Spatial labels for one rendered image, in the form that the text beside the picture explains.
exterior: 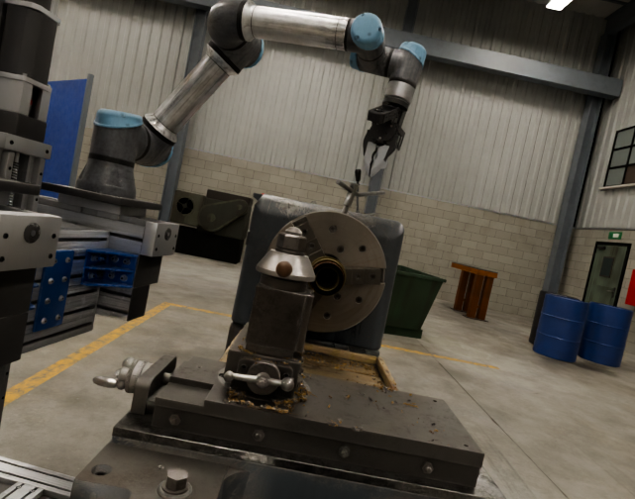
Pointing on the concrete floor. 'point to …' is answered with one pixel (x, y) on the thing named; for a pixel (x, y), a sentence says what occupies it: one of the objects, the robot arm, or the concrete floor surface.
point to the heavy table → (474, 290)
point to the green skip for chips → (411, 301)
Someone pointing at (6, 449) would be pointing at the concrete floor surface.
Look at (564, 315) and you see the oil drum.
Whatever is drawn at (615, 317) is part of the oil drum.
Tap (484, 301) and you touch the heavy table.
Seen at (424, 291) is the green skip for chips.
